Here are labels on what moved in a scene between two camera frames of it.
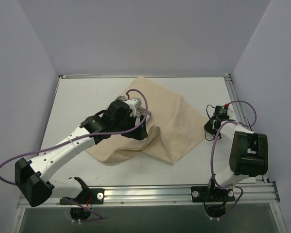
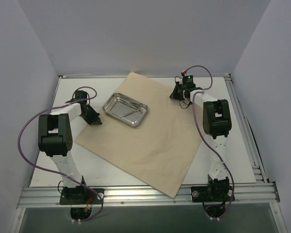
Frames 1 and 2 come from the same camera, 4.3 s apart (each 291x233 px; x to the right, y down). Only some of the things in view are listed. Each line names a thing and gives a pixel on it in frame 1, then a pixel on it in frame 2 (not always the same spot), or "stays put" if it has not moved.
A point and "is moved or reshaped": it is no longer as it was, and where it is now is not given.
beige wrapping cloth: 170,125 is moved or reshaped
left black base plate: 91,196 stays put
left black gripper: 137,131 -> 92,116
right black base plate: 211,194 stays put
